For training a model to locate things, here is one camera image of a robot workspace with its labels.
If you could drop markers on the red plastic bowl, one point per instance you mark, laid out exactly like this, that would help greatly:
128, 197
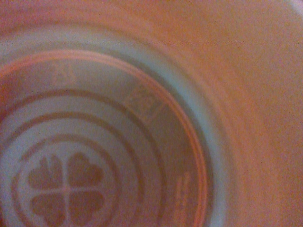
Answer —
244, 60

